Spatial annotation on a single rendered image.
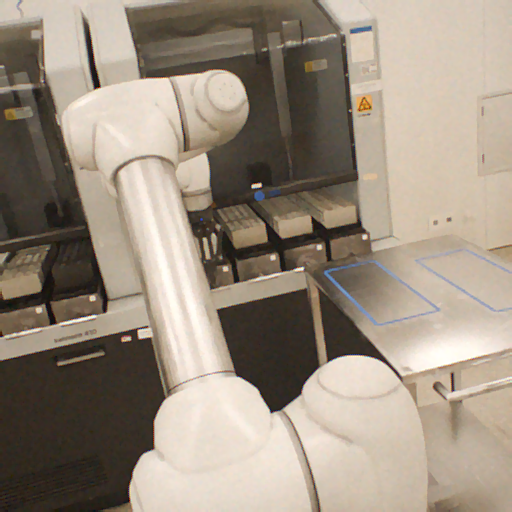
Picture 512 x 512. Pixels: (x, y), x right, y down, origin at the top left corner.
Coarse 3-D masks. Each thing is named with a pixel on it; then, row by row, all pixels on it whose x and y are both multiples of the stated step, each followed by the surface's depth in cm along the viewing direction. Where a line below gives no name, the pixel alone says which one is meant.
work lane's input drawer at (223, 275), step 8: (224, 256) 172; (216, 264) 168; (224, 264) 168; (216, 272) 168; (224, 272) 169; (208, 280) 168; (216, 280) 169; (224, 280) 169; (232, 280) 170; (216, 288) 165; (224, 288) 165
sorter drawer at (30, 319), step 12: (48, 288) 173; (24, 300) 161; (36, 300) 161; (48, 300) 166; (0, 312) 159; (12, 312) 159; (24, 312) 160; (36, 312) 160; (48, 312) 163; (0, 324) 159; (12, 324) 160; (24, 324) 161; (36, 324) 161; (48, 324) 162; (12, 336) 157; (24, 336) 157
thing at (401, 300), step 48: (432, 240) 156; (336, 288) 136; (384, 288) 131; (432, 288) 127; (480, 288) 124; (384, 336) 110; (432, 336) 108; (480, 336) 105; (432, 432) 162; (480, 432) 159; (480, 480) 142
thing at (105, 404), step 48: (48, 48) 158; (96, 192) 163; (96, 240) 167; (0, 336) 161; (48, 336) 163; (96, 336) 166; (0, 384) 165; (48, 384) 168; (96, 384) 171; (144, 384) 175; (0, 432) 169; (48, 432) 173; (96, 432) 176; (144, 432) 180; (0, 480) 174; (48, 480) 178; (96, 480) 182
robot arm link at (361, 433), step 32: (320, 384) 72; (352, 384) 70; (384, 384) 70; (288, 416) 73; (320, 416) 70; (352, 416) 68; (384, 416) 68; (416, 416) 72; (320, 448) 69; (352, 448) 68; (384, 448) 68; (416, 448) 71; (320, 480) 68; (352, 480) 68; (384, 480) 69; (416, 480) 72
